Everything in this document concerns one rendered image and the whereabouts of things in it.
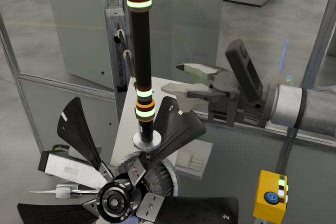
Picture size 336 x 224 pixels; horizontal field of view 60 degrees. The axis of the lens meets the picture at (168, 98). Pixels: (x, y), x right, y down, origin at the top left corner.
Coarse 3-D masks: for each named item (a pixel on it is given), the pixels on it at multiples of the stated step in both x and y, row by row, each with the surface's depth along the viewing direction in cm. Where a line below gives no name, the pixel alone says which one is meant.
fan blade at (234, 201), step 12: (168, 204) 89; (180, 204) 89; (192, 204) 88; (204, 204) 88; (216, 204) 87; (228, 204) 87; (156, 216) 86; (168, 216) 86; (180, 216) 85; (192, 216) 85; (204, 216) 85; (216, 216) 85
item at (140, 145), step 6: (138, 126) 74; (138, 132) 74; (156, 132) 74; (132, 138) 73; (138, 138) 73; (156, 138) 73; (138, 144) 71; (144, 144) 71; (150, 144) 71; (156, 144) 71; (144, 150) 70; (150, 150) 71
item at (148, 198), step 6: (144, 198) 91; (150, 198) 91; (156, 198) 91; (162, 198) 91; (144, 204) 90; (156, 204) 90; (138, 210) 88; (144, 210) 88; (150, 210) 88; (156, 210) 88; (138, 216) 86; (144, 216) 86; (150, 216) 86
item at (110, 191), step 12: (120, 180) 89; (144, 180) 96; (108, 192) 86; (120, 192) 86; (132, 192) 86; (144, 192) 94; (96, 204) 87; (108, 204) 87; (120, 204) 86; (132, 204) 84; (108, 216) 86; (120, 216) 85
